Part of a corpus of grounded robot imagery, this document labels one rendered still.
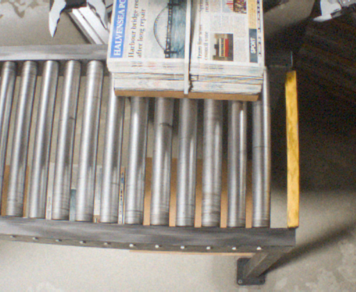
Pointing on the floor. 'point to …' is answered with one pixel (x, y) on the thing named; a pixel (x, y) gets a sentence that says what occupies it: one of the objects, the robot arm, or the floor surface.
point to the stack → (329, 39)
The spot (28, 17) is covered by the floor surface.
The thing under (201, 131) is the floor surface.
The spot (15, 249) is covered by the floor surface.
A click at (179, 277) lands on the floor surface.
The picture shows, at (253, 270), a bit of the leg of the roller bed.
